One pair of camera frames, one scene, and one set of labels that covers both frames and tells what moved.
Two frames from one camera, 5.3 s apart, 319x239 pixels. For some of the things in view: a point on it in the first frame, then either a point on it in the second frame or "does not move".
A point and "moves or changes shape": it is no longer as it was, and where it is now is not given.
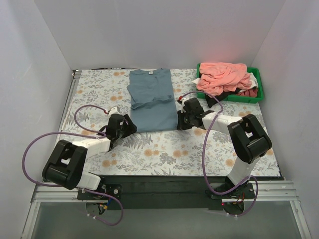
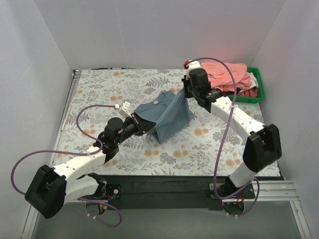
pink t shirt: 218,77 does not move
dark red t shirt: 251,92 does not move
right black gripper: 183,120 to 187,87
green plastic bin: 236,97 does not move
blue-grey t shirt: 153,106 moves or changes shape
